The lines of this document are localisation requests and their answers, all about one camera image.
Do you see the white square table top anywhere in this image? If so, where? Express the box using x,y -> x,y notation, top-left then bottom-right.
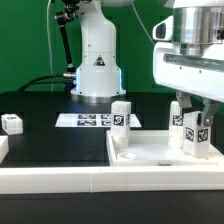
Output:
106,130 -> 224,166

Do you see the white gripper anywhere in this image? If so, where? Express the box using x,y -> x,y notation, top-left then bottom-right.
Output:
153,42 -> 224,127

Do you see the white base marker plate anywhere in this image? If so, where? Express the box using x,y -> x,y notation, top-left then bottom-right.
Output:
54,113 -> 143,129

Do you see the white cable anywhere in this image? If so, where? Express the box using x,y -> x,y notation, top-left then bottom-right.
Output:
46,0 -> 56,92

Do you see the black cable bundle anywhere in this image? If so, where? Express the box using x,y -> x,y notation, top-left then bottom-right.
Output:
17,73 -> 76,93

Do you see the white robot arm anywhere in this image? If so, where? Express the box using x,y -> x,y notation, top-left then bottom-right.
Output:
72,0 -> 224,126

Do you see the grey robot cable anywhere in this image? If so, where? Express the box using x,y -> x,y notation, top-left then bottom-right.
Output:
130,1 -> 157,46

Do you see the white u-shaped obstacle fence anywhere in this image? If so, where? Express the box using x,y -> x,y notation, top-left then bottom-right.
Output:
0,134 -> 224,195

